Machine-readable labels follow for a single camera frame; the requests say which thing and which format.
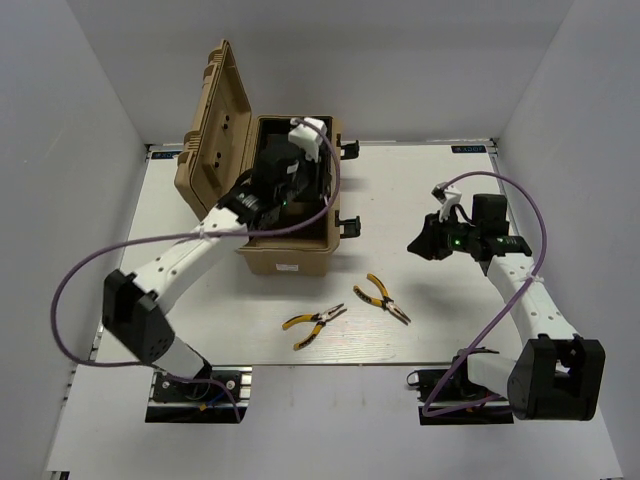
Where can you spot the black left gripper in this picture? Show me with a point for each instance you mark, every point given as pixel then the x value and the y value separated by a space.
pixel 318 178

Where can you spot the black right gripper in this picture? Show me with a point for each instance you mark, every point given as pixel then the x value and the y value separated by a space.
pixel 428 244

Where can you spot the tan plastic toolbox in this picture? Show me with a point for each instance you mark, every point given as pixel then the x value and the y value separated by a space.
pixel 218 154

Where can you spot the yellow pliers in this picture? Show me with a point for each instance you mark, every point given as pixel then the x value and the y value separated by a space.
pixel 319 320
pixel 384 302

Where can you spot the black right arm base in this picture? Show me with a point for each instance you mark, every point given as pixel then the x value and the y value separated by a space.
pixel 483 411

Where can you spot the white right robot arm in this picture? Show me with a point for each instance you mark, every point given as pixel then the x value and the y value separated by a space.
pixel 558 373

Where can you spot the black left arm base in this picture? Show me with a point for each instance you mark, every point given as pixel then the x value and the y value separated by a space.
pixel 172 402

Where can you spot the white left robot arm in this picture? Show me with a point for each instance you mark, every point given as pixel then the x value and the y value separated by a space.
pixel 135 305

